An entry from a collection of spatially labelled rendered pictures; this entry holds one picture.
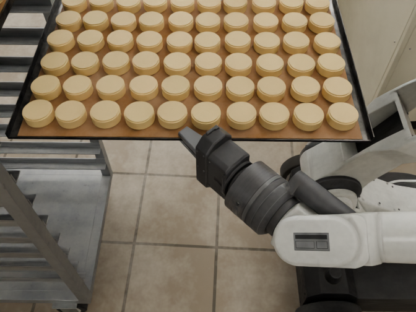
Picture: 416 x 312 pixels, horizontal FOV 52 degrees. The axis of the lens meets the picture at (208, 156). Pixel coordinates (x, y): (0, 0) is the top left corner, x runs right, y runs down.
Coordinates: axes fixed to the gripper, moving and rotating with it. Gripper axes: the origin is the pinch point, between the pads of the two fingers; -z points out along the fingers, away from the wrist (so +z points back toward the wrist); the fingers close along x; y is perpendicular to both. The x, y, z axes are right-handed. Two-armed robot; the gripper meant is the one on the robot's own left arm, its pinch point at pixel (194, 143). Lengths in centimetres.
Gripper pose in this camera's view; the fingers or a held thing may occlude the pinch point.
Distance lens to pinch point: 69.7
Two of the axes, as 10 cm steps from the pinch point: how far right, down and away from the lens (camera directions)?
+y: -7.2, 5.6, -4.1
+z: 7.0, 5.8, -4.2
